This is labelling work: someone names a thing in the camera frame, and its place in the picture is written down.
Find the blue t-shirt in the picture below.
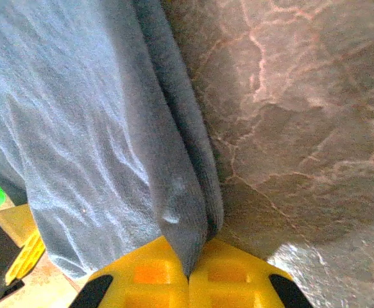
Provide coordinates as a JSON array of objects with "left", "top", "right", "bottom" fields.
[{"left": 0, "top": 0, "right": 225, "bottom": 280}]

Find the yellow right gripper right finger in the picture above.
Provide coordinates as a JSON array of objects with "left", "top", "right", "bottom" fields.
[{"left": 188, "top": 237, "right": 314, "bottom": 308}]

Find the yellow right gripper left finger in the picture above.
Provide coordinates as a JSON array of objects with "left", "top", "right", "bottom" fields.
[{"left": 69, "top": 235, "right": 189, "bottom": 308}]

